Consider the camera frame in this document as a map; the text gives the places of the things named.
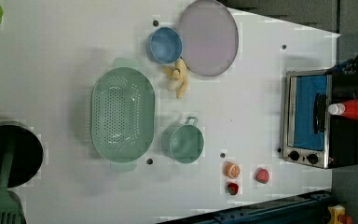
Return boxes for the pink toy fruit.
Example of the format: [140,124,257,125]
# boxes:
[255,168,269,184]

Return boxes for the green oval colander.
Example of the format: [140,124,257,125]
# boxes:
[90,58,155,173]

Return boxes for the blue metal frame rail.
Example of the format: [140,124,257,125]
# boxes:
[159,190,337,224]

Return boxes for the blue bowl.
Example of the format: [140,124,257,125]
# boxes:
[145,27,183,64]

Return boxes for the toy strawberry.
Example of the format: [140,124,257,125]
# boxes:
[226,182,239,195]

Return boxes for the green slotted spatula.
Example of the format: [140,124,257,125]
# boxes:
[0,134,21,224]

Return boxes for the large lilac plate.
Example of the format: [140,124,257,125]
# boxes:
[177,0,239,77]

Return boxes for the yellow toy object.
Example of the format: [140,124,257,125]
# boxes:
[328,205,353,224]

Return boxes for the black utensil holder pot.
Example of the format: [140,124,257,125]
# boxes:
[0,122,44,188]

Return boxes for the black toaster oven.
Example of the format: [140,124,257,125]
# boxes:
[282,70,358,169]

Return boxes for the peeled toy banana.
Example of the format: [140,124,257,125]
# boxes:
[162,58,188,99]

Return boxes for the toy orange half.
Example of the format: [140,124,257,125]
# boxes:
[224,162,241,179]

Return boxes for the green cup with handle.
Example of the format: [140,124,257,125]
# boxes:
[161,117,204,164]

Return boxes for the red ketchup bottle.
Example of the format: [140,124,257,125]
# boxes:
[327,99,358,119]

